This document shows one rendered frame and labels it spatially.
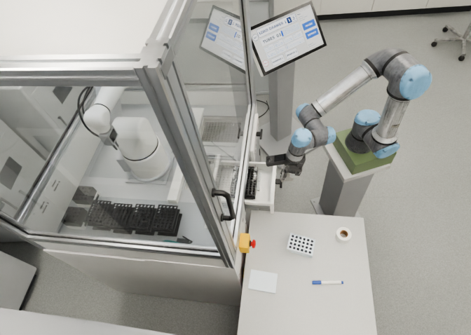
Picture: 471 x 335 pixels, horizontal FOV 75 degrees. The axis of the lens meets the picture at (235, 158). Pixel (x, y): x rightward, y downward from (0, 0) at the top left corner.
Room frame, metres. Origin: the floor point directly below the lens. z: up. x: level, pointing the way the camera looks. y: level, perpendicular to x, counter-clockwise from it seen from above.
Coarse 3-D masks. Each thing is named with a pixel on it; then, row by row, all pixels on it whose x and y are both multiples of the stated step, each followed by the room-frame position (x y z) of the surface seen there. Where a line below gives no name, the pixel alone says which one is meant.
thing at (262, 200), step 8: (264, 168) 0.94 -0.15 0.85; (272, 168) 0.93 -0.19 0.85; (264, 176) 0.90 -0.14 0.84; (264, 184) 0.85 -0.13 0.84; (256, 192) 0.81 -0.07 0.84; (264, 192) 0.80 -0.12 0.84; (248, 200) 0.74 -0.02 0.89; (256, 200) 0.76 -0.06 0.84; (264, 200) 0.75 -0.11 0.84; (264, 208) 0.71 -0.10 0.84
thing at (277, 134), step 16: (288, 64) 1.78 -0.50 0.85; (272, 80) 1.80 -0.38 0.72; (288, 80) 1.78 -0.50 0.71; (272, 96) 1.81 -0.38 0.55; (288, 96) 1.78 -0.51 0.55; (272, 112) 1.81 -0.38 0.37; (288, 112) 1.78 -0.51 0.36; (272, 128) 1.82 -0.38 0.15; (288, 128) 1.79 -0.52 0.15; (272, 144) 1.72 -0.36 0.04; (288, 144) 1.69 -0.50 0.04
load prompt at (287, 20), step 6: (282, 18) 1.84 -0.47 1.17; (288, 18) 1.85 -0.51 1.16; (294, 18) 1.85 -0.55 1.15; (270, 24) 1.80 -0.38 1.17; (276, 24) 1.81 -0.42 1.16; (282, 24) 1.82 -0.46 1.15; (288, 24) 1.82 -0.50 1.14; (258, 30) 1.77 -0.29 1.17; (264, 30) 1.77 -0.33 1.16; (270, 30) 1.78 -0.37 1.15
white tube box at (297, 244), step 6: (294, 234) 0.56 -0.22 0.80; (294, 240) 0.54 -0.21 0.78; (300, 240) 0.53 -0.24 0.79; (306, 240) 0.52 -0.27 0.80; (312, 240) 0.52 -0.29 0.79; (288, 246) 0.51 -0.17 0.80; (294, 246) 0.50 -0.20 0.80; (300, 246) 0.50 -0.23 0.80; (306, 246) 0.49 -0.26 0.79; (312, 246) 0.49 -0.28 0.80; (294, 252) 0.48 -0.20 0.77; (300, 252) 0.47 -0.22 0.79; (306, 252) 0.46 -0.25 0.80; (312, 252) 0.46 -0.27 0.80
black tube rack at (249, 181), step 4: (248, 168) 0.93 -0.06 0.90; (248, 172) 0.92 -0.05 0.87; (252, 172) 0.92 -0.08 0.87; (248, 176) 0.89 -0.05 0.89; (252, 176) 0.88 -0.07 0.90; (248, 180) 0.86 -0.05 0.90; (252, 180) 0.85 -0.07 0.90; (248, 184) 0.83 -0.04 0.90; (256, 184) 0.84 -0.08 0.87; (248, 188) 0.81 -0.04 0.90; (256, 188) 0.82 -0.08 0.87; (248, 192) 0.79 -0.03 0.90; (252, 192) 0.80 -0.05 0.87; (248, 196) 0.78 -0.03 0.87; (252, 196) 0.77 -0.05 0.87
